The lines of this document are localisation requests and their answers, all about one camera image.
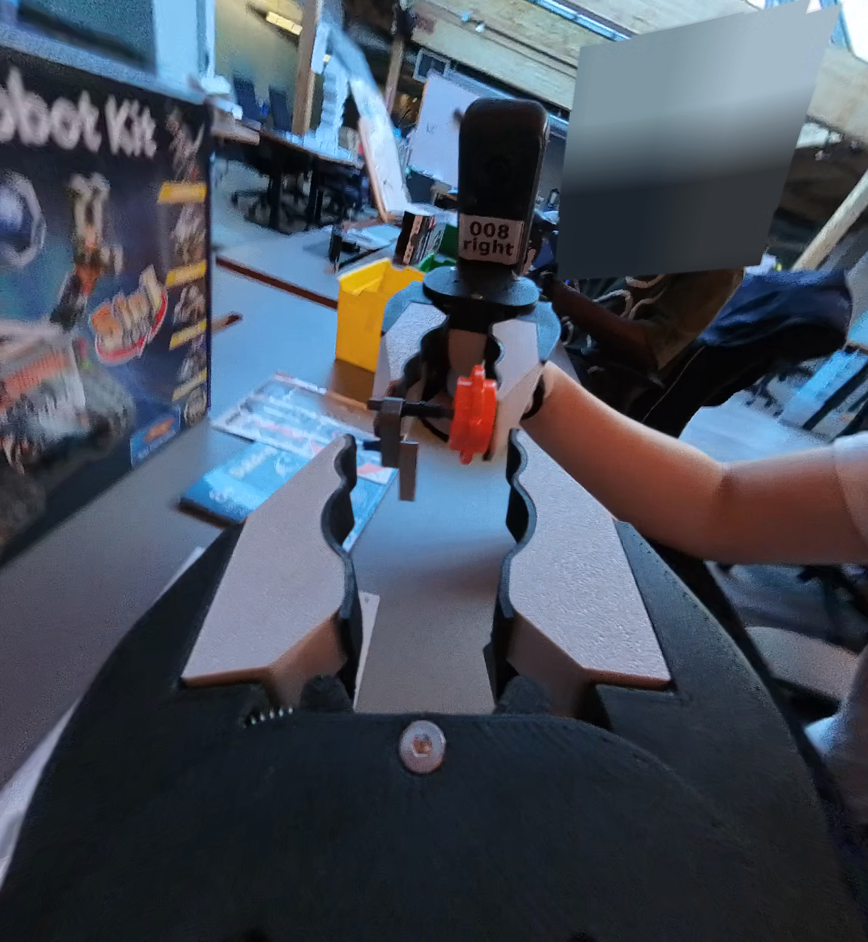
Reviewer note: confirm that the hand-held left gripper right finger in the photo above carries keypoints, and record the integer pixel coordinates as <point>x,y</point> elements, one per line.
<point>581,589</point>

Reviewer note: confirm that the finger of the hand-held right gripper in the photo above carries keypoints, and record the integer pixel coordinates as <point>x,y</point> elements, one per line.
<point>404,346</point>
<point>518,375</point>

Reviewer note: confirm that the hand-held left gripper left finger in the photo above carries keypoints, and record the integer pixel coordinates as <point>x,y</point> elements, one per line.
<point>272,589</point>

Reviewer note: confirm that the orange toy wheel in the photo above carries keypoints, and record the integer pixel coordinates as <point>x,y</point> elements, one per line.
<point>471,416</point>

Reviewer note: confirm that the black perforated beam with axle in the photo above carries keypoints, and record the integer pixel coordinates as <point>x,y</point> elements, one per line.
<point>407,471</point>

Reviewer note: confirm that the person's right forearm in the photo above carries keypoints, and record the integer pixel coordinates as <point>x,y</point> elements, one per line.
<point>662,478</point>

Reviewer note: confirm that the grey side desk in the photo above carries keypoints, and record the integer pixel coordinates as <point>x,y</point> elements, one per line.
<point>294,265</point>

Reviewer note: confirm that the yellow plastic bin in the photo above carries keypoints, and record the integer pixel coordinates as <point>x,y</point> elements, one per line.
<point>360,316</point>

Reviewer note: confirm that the whiteboard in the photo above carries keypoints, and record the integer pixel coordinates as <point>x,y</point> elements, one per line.
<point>438,132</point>

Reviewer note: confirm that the green plastic bin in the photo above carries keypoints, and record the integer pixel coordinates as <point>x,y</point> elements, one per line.
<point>434,261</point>

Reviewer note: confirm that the blue manual booklet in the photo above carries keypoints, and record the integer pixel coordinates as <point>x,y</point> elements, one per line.
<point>257,486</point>

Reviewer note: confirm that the white instruction booklet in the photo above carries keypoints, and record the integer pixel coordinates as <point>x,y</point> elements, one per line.
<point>366,647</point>

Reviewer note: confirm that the small kit box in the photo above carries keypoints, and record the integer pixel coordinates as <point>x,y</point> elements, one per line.
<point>419,235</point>

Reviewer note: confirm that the leaning poster board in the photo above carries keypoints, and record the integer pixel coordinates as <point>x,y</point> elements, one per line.
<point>382,169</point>

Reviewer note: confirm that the printed sticker sheet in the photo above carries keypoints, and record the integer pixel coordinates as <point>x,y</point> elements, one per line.
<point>287,412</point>

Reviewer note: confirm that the navy jacket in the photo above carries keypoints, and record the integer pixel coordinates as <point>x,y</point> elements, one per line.
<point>772,316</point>

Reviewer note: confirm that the dark blue robot kit box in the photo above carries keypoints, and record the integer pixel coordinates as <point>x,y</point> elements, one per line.
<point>73,331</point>

